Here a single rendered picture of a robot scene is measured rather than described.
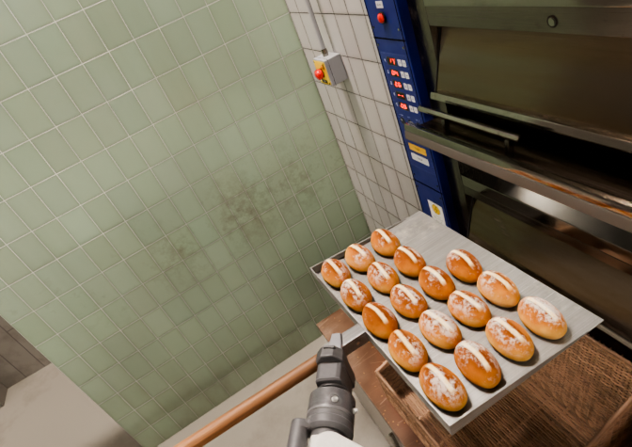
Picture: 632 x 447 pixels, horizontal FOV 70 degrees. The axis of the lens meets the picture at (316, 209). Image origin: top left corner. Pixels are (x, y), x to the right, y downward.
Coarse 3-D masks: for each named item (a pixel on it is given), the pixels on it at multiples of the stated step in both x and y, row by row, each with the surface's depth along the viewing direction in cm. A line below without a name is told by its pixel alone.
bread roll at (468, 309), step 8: (456, 296) 92; (464, 296) 91; (472, 296) 91; (448, 304) 95; (456, 304) 92; (464, 304) 90; (472, 304) 89; (480, 304) 89; (456, 312) 91; (464, 312) 90; (472, 312) 89; (480, 312) 89; (488, 312) 89; (464, 320) 90; (472, 320) 89; (480, 320) 89; (488, 320) 89
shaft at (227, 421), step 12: (312, 360) 93; (288, 372) 93; (300, 372) 92; (312, 372) 93; (276, 384) 91; (288, 384) 91; (252, 396) 91; (264, 396) 90; (276, 396) 91; (240, 408) 89; (252, 408) 89; (216, 420) 89; (228, 420) 88; (240, 420) 89; (204, 432) 87; (216, 432) 88; (180, 444) 87; (192, 444) 86; (204, 444) 87
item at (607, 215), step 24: (432, 120) 121; (480, 120) 115; (504, 120) 112; (432, 144) 111; (480, 144) 103; (528, 144) 99; (552, 144) 96; (576, 144) 94; (480, 168) 98; (552, 168) 88; (576, 168) 86; (600, 168) 84; (624, 168) 83; (552, 192) 82; (624, 192) 77; (600, 216) 75; (624, 216) 71
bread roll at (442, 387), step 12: (420, 372) 82; (432, 372) 80; (444, 372) 79; (420, 384) 82; (432, 384) 79; (444, 384) 77; (456, 384) 77; (432, 396) 79; (444, 396) 77; (456, 396) 76; (444, 408) 78; (456, 408) 77
